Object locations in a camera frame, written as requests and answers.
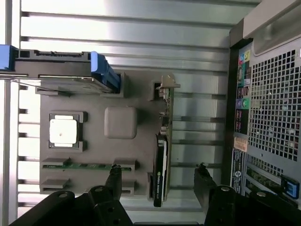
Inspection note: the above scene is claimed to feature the green RAM stick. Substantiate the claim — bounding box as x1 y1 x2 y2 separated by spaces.
42 163 132 171

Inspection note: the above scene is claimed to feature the grey parts rack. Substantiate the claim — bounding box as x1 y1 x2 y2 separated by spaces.
35 70 176 201

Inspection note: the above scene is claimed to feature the silver CPU chip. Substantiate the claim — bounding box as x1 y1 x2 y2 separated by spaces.
49 113 83 148

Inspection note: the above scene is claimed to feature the blue case latch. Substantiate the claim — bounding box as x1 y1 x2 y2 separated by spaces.
280 176 301 201

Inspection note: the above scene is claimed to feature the open grey PC case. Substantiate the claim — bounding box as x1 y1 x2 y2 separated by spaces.
228 0 301 203

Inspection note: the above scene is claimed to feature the hard disk with blue rails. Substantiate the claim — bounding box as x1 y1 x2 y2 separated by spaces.
0 44 123 95

